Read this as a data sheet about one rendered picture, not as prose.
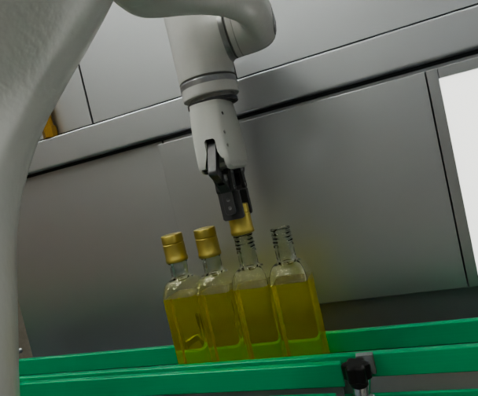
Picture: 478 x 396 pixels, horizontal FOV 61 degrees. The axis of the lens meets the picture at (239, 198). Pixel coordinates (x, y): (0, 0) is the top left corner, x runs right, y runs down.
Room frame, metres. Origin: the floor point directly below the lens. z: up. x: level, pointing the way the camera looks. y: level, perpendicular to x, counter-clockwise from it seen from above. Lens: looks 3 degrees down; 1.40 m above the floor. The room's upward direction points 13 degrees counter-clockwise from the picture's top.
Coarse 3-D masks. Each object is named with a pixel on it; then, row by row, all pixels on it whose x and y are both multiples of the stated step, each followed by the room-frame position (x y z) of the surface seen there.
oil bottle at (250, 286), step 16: (240, 272) 0.59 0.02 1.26; (256, 272) 0.58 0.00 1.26; (240, 288) 0.58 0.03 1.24; (256, 288) 0.57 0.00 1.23; (240, 304) 0.58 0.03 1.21; (256, 304) 0.58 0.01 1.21; (272, 304) 0.57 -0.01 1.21; (240, 320) 0.59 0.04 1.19; (256, 320) 0.58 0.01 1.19; (272, 320) 0.57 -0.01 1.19; (256, 336) 0.58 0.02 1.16; (272, 336) 0.57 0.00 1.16; (256, 352) 0.58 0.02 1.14; (272, 352) 0.57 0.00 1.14
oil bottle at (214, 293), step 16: (224, 272) 0.61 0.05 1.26; (208, 288) 0.60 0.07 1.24; (224, 288) 0.59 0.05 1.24; (208, 304) 0.60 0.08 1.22; (224, 304) 0.59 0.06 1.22; (208, 320) 0.60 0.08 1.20; (224, 320) 0.59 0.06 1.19; (208, 336) 0.60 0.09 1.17; (224, 336) 0.59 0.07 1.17; (240, 336) 0.59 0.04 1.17; (224, 352) 0.59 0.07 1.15; (240, 352) 0.59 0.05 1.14
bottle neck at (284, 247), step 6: (276, 228) 0.59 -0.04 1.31; (282, 228) 0.57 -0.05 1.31; (288, 228) 0.57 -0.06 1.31; (276, 234) 0.57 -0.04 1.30; (282, 234) 0.57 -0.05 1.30; (288, 234) 0.57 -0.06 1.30; (276, 240) 0.57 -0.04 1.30; (282, 240) 0.57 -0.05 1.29; (288, 240) 0.57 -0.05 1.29; (276, 246) 0.58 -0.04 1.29; (282, 246) 0.57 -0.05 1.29; (288, 246) 0.57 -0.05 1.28; (276, 252) 0.58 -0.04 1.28; (282, 252) 0.57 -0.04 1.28; (288, 252) 0.57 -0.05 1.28; (294, 252) 0.58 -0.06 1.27; (282, 258) 0.57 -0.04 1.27; (288, 258) 0.57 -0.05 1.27; (294, 258) 0.57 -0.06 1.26
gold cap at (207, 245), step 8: (200, 232) 0.60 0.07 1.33; (208, 232) 0.60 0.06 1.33; (200, 240) 0.60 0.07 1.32; (208, 240) 0.60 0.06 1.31; (216, 240) 0.61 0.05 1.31; (200, 248) 0.61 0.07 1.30; (208, 248) 0.60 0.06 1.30; (216, 248) 0.61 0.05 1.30; (200, 256) 0.61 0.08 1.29; (208, 256) 0.60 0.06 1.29
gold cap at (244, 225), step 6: (246, 204) 0.59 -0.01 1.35; (246, 210) 0.59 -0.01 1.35; (246, 216) 0.59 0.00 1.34; (234, 222) 0.59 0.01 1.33; (240, 222) 0.59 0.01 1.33; (246, 222) 0.59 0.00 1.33; (234, 228) 0.59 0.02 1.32; (240, 228) 0.59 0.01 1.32; (246, 228) 0.59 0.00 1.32; (252, 228) 0.59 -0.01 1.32; (234, 234) 0.59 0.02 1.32; (240, 234) 0.59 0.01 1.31
